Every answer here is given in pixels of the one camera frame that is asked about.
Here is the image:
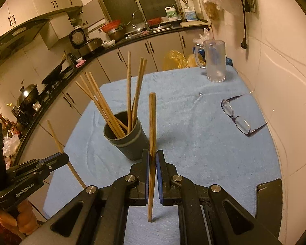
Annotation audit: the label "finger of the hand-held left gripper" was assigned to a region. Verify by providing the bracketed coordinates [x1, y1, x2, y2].
[22, 153, 70, 178]
[6, 159, 45, 174]

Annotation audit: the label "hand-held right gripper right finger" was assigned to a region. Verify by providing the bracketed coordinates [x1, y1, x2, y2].
[156, 149, 281, 245]

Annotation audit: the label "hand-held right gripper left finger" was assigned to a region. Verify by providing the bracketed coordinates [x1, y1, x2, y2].
[23, 149, 151, 245]

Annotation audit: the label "wooden chopstick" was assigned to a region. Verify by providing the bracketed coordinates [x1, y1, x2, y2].
[89, 72, 129, 131]
[132, 58, 144, 127]
[85, 73, 126, 135]
[46, 119, 87, 189]
[133, 59, 148, 128]
[147, 92, 157, 223]

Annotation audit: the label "dark grey utensil holder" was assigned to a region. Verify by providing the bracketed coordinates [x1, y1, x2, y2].
[103, 111, 146, 161]

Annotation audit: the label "bundle of wooden chopsticks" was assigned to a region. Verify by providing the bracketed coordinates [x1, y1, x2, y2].
[80, 75, 124, 138]
[75, 81, 121, 139]

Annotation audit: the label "person's left hand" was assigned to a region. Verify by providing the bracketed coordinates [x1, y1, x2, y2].
[0, 200, 38, 237]

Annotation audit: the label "crumpled white plastic bag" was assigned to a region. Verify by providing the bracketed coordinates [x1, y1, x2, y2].
[2, 130, 20, 157]

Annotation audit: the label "blue towel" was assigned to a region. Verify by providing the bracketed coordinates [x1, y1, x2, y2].
[43, 65, 282, 245]

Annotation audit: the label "white base cabinets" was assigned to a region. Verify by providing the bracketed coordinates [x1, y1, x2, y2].
[28, 28, 207, 210]

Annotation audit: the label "steel pot with lid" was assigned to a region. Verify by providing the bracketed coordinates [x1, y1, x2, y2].
[17, 80, 39, 108]

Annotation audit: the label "black gas stove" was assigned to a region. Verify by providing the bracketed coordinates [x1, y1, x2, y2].
[15, 66, 74, 123]

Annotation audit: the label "dark-framed eyeglasses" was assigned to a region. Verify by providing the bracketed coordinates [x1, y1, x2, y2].
[221, 94, 269, 136]

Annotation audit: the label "black smartphone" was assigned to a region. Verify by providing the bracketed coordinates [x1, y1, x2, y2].
[255, 179, 283, 221]

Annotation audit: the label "steel container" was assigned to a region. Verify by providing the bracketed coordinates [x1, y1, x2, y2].
[80, 38, 104, 56]

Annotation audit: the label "yellow plastic bag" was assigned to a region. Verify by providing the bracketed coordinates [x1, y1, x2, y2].
[163, 50, 194, 69]

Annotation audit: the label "black rice cooker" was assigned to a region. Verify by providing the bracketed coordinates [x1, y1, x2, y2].
[69, 29, 86, 49]

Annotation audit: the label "clear glass pitcher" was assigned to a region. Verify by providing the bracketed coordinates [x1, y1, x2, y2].
[194, 39, 226, 83]

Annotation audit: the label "grey range hood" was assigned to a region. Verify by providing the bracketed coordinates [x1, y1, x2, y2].
[0, 19, 50, 74]

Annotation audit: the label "grey cooking pot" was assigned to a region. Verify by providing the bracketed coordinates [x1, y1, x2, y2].
[108, 28, 125, 41]

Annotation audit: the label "red basin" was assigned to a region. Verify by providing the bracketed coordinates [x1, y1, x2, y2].
[101, 19, 123, 32]

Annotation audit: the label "black kitchen countertop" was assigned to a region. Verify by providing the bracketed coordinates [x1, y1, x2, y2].
[13, 22, 210, 164]

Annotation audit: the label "glass pot lid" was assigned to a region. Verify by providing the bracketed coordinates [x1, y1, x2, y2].
[125, 22, 146, 34]

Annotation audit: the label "white upper cabinets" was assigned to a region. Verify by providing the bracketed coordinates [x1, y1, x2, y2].
[0, 0, 84, 39]

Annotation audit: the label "wooden cutting board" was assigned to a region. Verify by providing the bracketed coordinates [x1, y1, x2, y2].
[180, 20, 208, 28]

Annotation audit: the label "steel faucet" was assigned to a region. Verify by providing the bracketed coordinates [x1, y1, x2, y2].
[131, 10, 144, 26]

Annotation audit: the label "white bottle green label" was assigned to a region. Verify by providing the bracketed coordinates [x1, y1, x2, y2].
[164, 4, 178, 21]

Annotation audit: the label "white bottle blue label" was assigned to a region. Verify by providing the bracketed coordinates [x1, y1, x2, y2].
[183, 5, 198, 21]

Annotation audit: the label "dark glass window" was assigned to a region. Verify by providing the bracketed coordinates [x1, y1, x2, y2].
[93, 0, 184, 31]

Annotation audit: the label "hanging bag brown contents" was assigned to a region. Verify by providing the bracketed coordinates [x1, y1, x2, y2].
[205, 1, 221, 19]

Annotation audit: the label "black wok with wooden handle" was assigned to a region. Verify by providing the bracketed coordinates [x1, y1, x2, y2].
[41, 53, 68, 86]

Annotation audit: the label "black power cable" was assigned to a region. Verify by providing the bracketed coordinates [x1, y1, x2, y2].
[233, 0, 249, 50]

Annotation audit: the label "wall socket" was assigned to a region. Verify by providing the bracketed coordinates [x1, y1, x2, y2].
[245, 0, 257, 13]

